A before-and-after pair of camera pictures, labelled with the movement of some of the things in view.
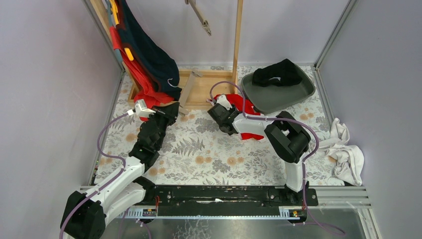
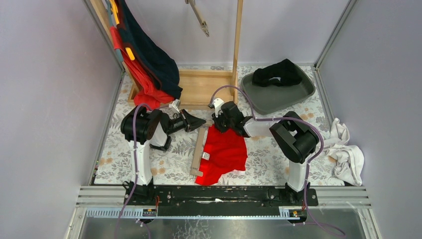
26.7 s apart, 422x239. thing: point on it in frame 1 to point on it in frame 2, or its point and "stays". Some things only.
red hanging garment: (146, 90) stays
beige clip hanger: (182, 108) to (195, 170)
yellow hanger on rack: (114, 9) stays
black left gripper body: (169, 111) to (186, 119)
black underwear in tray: (285, 69) stays
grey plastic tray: (271, 96) stays
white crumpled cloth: (349, 159) stays
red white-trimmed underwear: (236, 100) to (228, 153)
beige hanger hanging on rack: (192, 3) stays
